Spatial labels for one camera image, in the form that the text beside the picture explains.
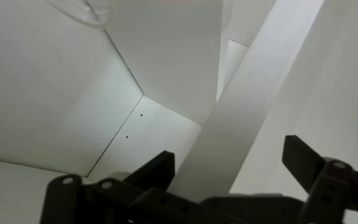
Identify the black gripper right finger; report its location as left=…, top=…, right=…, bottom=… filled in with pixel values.
left=281, top=134, right=358, bottom=224

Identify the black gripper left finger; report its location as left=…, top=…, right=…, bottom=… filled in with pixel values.
left=40, top=150, right=177, bottom=224

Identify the white glass cabinet door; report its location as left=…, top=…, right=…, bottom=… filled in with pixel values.
left=167, top=0, right=358, bottom=202

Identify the white wooden cabinet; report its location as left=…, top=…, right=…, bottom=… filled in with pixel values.
left=0, top=0, right=358, bottom=224

